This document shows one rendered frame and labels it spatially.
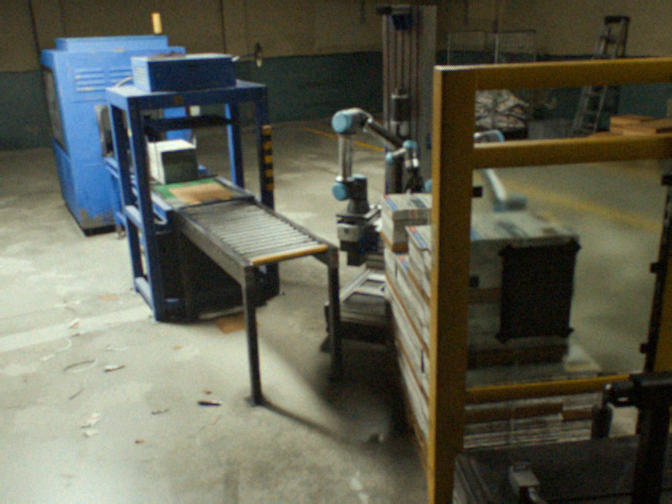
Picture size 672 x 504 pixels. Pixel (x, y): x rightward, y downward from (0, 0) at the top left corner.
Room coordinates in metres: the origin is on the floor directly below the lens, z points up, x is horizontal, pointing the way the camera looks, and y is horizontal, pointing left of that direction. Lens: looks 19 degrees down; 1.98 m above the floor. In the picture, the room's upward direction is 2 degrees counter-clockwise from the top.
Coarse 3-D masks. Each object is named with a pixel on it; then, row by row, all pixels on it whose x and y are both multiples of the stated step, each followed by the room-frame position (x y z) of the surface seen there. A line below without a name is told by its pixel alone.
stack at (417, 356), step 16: (400, 256) 3.20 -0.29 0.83; (400, 272) 3.10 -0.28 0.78; (400, 288) 3.09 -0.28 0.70; (416, 304) 2.77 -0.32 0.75; (400, 320) 3.06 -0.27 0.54; (416, 320) 2.76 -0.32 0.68; (400, 336) 3.10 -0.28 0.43; (416, 336) 2.75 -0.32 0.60; (400, 352) 3.08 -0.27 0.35; (416, 352) 2.71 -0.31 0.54; (400, 368) 3.09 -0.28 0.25; (416, 368) 2.74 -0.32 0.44; (416, 384) 2.74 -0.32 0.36; (400, 400) 3.15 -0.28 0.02; (416, 400) 2.72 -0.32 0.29; (416, 416) 2.74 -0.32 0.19; (416, 432) 2.72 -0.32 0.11; (416, 448) 2.73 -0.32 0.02
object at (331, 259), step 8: (248, 200) 4.51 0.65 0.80; (256, 200) 4.51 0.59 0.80; (264, 208) 4.29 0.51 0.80; (280, 216) 4.09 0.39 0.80; (296, 224) 3.90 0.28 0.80; (304, 232) 3.74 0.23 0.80; (312, 232) 3.72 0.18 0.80; (320, 240) 3.58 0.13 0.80; (328, 248) 3.46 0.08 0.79; (336, 248) 3.45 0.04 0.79; (312, 256) 3.64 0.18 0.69; (320, 256) 3.55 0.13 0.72; (328, 256) 3.46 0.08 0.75; (336, 256) 3.45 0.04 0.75; (328, 264) 3.46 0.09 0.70; (336, 264) 3.45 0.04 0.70
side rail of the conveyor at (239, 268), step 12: (180, 216) 4.20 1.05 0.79; (180, 228) 4.23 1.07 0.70; (192, 228) 3.97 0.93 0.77; (204, 228) 3.88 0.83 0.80; (192, 240) 3.99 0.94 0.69; (204, 240) 3.77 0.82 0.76; (216, 240) 3.63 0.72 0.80; (216, 252) 3.58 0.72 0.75; (228, 252) 3.42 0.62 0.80; (228, 264) 3.41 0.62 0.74; (240, 264) 3.24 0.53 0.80; (240, 276) 3.25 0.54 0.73; (252, 276) 3.22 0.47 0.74
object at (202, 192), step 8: (208, 184) 5.02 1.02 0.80; (216, 184) 5.01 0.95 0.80; (176, 192) 4.80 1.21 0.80; (184, 192) 4.79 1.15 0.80; (192, 192) 4.79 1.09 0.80; (200, 192) 4.78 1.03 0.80; (208, 192) 4.77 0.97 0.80; (216, 192) 4.77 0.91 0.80; (224, 192) 4.76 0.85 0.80; (184, 200) 4.56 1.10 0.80; (192, 200) 4.55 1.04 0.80; (200, 200) 4.55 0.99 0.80
